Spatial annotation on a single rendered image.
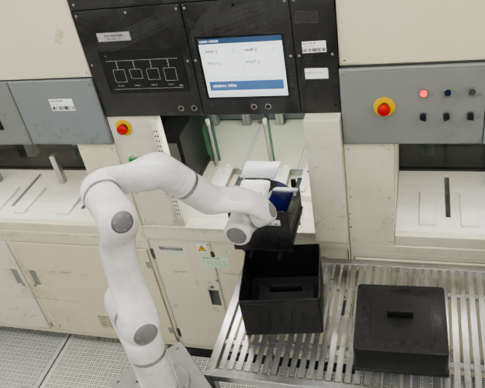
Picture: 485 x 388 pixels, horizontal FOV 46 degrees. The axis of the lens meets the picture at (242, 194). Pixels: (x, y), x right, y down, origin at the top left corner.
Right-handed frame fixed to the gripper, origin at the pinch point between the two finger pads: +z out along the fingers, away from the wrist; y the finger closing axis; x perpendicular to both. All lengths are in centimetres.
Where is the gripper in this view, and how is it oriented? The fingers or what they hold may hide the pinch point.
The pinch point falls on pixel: (260, 175)
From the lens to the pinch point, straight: 196.5
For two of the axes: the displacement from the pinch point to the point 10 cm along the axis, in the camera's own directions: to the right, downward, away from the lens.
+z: 2.5, -6.0, 7.6
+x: -1.5, -8.0, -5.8
